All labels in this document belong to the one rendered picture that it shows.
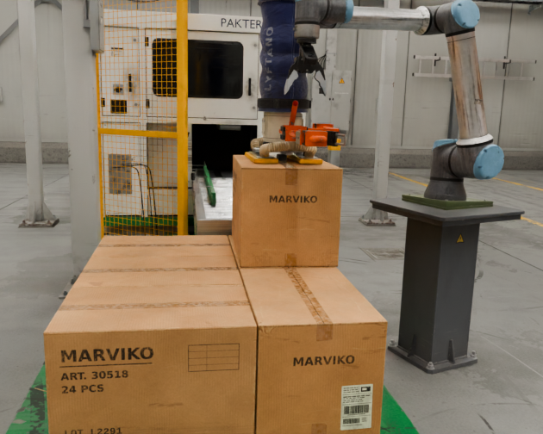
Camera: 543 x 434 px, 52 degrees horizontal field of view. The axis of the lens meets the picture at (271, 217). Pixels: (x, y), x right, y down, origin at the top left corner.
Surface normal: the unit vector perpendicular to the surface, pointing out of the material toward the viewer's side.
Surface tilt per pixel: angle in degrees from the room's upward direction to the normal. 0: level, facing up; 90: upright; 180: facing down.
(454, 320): 90
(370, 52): 90
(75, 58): 90
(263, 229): 90
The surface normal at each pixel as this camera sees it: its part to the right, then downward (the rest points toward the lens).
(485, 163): 0.44, 0.22
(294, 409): 0.15, 0.19
